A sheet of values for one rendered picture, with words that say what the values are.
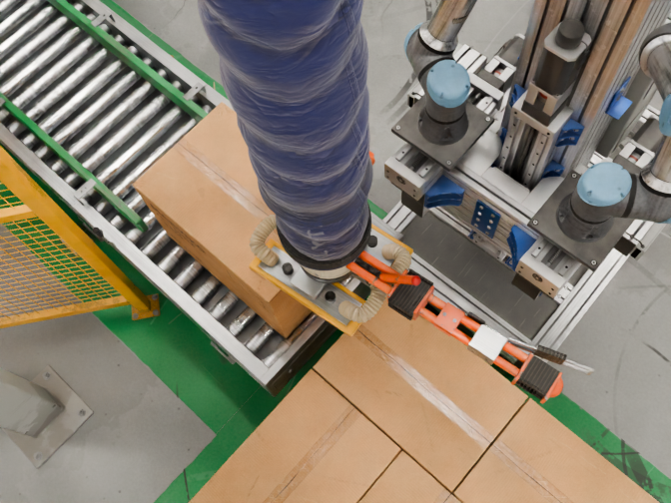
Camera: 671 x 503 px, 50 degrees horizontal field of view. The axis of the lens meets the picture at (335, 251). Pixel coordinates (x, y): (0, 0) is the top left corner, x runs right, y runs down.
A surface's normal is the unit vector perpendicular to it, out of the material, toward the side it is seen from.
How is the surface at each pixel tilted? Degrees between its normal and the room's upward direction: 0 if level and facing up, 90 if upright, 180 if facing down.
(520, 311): 0
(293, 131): 85
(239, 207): 0
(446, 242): 0
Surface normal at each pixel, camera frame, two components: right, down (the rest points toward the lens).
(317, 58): 0.25, 0.74
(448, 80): -0.02, -0.26
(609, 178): -0.19, -0.40
